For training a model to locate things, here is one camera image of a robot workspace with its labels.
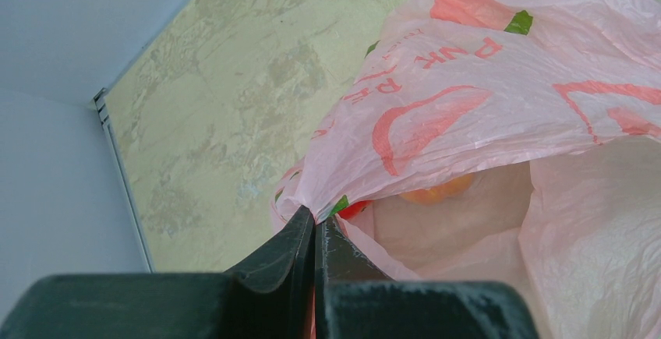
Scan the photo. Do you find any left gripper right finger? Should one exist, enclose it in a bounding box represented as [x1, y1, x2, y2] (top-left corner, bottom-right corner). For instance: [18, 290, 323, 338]
[314, 217, 390, 338]

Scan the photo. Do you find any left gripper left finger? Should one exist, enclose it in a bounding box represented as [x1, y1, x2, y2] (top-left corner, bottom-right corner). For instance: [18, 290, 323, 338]
[221, 207, 316, 338]

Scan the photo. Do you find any pink plastic bag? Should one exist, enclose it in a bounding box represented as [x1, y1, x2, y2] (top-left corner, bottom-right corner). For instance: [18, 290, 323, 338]
[270, 0, 660, 338]

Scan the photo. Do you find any red fake fruit in bag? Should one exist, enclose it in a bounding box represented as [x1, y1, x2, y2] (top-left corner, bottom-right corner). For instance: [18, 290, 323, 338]
[338, 200, 373, 221]

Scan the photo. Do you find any orange fake fruit in bag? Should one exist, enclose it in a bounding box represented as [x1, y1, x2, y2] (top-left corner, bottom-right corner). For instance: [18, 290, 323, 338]
[399, 173, 474, 205]

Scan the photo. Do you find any aluminium frame rail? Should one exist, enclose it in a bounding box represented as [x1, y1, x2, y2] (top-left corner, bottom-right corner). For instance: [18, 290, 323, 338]
[92, 88, 155, 273]

